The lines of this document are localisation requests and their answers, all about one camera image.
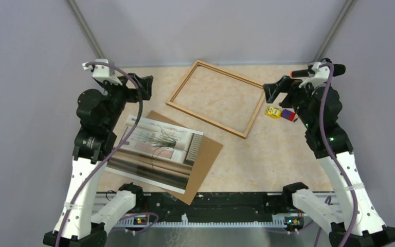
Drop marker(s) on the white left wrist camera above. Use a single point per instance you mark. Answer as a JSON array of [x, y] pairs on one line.
[[103, 74]]

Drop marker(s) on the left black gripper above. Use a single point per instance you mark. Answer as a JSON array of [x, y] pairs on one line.
[[134, 93]]

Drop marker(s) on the plant photo print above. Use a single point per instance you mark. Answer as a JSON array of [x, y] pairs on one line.
[[157, 153]]

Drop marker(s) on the yellow owl toy block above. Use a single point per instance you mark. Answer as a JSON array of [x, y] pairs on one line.
[[273, 112]]

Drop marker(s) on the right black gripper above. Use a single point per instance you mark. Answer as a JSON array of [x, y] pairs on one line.
[[285, 85]]

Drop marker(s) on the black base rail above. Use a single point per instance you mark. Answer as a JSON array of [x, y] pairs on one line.
[[213, 208]]

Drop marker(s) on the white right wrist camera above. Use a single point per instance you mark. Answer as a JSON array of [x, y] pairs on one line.
[[320, 75]]

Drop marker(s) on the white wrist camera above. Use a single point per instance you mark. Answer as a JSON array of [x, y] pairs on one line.
[[103, 74], [320, 75]]

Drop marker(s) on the purple red toy block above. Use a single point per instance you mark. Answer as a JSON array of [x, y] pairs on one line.
[[288, 115]]

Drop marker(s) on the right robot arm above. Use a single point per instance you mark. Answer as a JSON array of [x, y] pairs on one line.
[[357, 223]]

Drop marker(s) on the wooden picture frame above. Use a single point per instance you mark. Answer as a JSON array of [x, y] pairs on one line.
[[220, 97]]

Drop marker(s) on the brown backing board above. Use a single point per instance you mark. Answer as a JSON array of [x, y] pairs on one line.
[[206, 157]]

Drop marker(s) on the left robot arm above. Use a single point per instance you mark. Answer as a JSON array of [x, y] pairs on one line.
[[98, 112]]

